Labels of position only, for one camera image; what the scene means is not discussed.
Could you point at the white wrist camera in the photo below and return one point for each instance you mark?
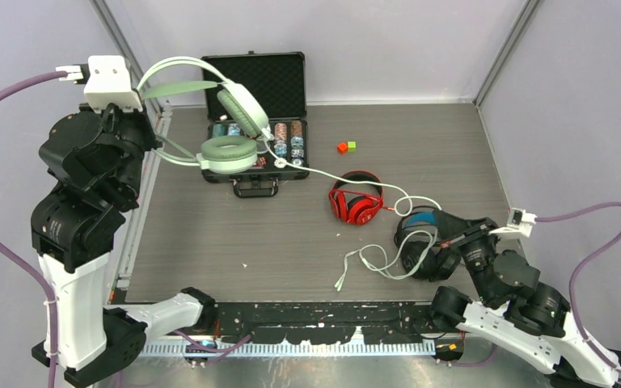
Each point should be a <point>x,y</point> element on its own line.
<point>107,81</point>
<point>520,224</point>

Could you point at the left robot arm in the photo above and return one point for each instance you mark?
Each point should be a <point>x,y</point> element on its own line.
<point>97,160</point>

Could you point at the orange poker chip stack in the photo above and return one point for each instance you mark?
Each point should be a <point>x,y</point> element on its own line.
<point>280,144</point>

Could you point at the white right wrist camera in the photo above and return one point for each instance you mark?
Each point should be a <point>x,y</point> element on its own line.
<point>520,224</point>

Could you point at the black poker chip case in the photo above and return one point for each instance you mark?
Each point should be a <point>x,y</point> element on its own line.
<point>277,81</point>

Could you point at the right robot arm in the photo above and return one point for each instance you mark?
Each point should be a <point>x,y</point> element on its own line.
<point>516,311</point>

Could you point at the brown poker chip stack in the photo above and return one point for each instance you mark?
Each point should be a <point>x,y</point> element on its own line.
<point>297,143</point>

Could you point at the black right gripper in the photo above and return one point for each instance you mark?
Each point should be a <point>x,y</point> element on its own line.
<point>461,230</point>

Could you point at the black blue headphones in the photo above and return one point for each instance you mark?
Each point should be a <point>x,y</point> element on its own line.
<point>431,264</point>

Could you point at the red headphones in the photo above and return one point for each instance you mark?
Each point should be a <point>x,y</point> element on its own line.
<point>356,208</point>

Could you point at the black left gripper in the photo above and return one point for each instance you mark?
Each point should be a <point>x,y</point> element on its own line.
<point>141,119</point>

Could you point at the orange green cube block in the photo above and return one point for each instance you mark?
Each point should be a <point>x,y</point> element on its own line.
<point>346,147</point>

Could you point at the mint green headphones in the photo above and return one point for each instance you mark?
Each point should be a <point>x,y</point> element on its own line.
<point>236,138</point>

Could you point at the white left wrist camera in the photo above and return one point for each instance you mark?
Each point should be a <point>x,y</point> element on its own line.
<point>107,81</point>

